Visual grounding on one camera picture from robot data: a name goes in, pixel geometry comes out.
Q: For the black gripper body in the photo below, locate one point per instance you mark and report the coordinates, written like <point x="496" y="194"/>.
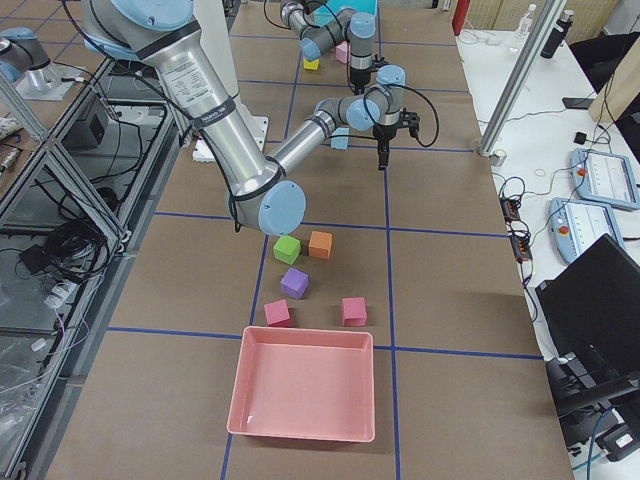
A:
<point x="357" y="74"/>
<point x="385" y="131"/>

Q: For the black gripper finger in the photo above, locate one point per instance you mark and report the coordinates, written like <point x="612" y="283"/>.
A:
<point x="383" y="157"/>

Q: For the teach pendant near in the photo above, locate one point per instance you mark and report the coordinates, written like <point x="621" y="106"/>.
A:
<point x="577" y="224"/>

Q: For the crimson foam block far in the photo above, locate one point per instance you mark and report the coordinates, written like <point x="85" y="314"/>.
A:
<point x="354" y="313"/>

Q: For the black water bottle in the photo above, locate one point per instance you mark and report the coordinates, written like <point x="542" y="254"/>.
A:
<point x="557" y="34"/>

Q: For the light blue foam block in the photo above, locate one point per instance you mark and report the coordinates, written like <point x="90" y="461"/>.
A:
<point x="339" y="139"/>

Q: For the black laptop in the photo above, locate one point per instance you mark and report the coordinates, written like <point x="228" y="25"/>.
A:
<point x="595" y="302"/>

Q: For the green foam block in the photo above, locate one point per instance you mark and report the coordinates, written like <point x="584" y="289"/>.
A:
<point x="287" y="249"/>

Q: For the crimson foam block near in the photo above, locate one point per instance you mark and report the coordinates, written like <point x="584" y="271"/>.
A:
<point x="277" y="314"/>

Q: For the teach pendant far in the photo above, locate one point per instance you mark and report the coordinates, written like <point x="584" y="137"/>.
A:
<point x="604" y="177"/>

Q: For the teal plastic bin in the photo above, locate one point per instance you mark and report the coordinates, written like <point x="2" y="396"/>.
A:
<point x="324" y="14"/>

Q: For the pink foam block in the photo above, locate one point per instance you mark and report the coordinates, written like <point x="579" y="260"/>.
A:
<point x="342" y="52"/>

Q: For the purple foam block right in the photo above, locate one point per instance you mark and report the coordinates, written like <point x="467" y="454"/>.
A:
<point x="294" y="283"/>

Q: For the pink plastic tray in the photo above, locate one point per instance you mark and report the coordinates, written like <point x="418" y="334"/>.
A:
<point x="304" y="384"/>

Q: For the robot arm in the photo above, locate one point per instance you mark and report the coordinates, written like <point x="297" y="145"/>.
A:
<point x="321" y="28"/>
<point x="166" y="35"/>

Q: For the crimson foam block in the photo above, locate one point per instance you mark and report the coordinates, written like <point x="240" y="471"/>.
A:
<point x="354" y="313"/>
<point x="277" y="314"/>

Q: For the aluminium frame post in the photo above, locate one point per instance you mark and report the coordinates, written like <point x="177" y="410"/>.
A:
<point x="528" y="39"/>

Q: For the orange foam block right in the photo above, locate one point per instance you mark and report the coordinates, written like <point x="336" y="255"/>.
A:
<point x="320" y="244"/>

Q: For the yellow foam block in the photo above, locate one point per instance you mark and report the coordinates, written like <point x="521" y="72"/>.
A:
<point x="311" y="65"/>

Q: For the teach pendant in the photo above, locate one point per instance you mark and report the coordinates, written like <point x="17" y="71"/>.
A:
<point x="577" y="224"/>
<point x="604" y="177"/>

